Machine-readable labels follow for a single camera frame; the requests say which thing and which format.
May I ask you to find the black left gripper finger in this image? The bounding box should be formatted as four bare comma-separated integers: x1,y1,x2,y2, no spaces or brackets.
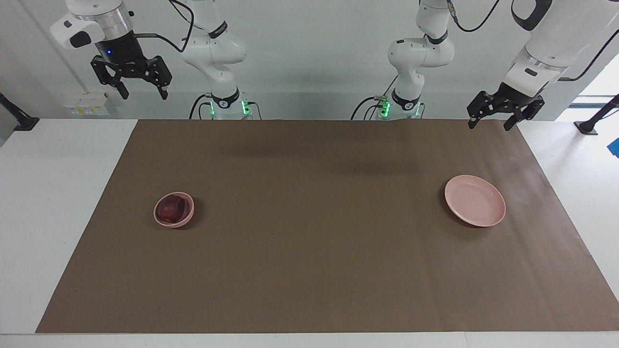
466,90,504,130
502,96,546,132

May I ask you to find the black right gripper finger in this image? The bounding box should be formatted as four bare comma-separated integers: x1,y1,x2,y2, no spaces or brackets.
90,55,131,101
143,55,174,102

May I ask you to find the dark red apple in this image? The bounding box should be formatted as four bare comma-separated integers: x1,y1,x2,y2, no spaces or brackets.
157,194,186,224

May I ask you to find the pink plate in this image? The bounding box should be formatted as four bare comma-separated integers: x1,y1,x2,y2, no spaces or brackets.
444,174,506,228

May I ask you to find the pink bowl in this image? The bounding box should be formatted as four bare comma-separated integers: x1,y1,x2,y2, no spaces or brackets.
153,191,195,229

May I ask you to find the black stand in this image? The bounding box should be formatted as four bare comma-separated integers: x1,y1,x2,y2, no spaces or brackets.
574,94,619,135
0,93,40,132

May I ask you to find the brown table mat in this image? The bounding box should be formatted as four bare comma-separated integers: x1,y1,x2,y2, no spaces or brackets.
35,119,619,334

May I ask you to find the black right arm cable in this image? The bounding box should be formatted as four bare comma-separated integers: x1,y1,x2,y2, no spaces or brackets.
133,0,195,53

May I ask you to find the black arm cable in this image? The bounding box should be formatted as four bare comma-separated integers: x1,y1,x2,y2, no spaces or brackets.
133,0,195,53
447,0,619,82

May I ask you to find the white wall socket box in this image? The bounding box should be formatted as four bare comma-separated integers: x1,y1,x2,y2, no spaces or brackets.
64,92,110,116

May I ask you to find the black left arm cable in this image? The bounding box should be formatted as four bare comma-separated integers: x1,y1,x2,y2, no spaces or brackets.
447,0,619,82

